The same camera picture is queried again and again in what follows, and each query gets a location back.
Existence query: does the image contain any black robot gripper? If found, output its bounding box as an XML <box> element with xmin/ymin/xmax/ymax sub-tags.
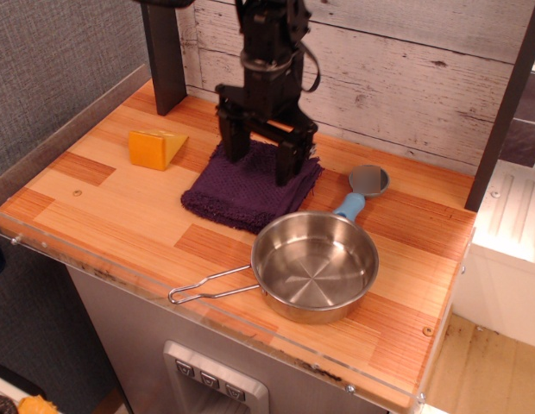
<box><xmin>216</xmin><ymin>60</ymin><xmax>318</xmax><ymax>186</ymax></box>

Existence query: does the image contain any purple towel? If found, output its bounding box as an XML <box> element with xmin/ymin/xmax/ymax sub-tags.
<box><xmin>180</xmin><ymin>141</ymin><xmax>323</xmax><ymax>234</ymax></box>

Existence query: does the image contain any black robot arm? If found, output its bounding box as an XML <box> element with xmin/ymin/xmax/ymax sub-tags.
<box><xmin>216</xmin><ymin>1</ymin><xmax>318</xmax><ymax>186</ymax></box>

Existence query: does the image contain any yellow cheese wedge block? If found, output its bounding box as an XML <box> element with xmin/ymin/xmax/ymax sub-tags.
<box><xmin>128</xmin><ymin>130</ymin><xmax>188</xmax><ymax>171</ymax></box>

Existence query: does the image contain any grey cabinet with dispenser panel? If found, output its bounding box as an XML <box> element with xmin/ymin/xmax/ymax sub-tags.
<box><xmin>69</xmin><ymin>269</ymin><xmax>383</xmax><ymax>413</ymax></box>

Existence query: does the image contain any clear acrylic edge guard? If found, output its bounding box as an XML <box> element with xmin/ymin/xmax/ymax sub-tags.
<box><xmin>0</xmin><ymin>206</ymin><xmax>475</xmax><ymax>414</ymax></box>

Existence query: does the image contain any orange object bottom left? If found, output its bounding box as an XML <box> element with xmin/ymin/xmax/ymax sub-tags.
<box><xmin>17</xmin><ymin>395</ymin><xmax>59</xmax><ymax>414</ymax></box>

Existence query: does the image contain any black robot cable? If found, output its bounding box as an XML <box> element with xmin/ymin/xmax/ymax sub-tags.
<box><xmin>293</xmin><ymin>38</ymin><xmax>323</xmax><ymax>94</ymax></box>

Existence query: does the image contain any grey scoop with blue handle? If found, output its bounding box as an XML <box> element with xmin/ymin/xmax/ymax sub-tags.
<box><xmin>333</xmin><ymin>165</ymin><xmax>390</xmax><ymax>221</ymax></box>

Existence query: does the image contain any steel pot with wire handle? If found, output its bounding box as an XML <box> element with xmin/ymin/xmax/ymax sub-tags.
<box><xmin>167</xmin><ymin>210</ymin><xmax>381</xmax><ymax>325</ymax></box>

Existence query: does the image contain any dark right shelf post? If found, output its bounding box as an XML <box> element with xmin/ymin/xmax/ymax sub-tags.
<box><xmin>464</xmin><ymin>6</ymin><xmax>535</xmax><ymax>212</ymax></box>

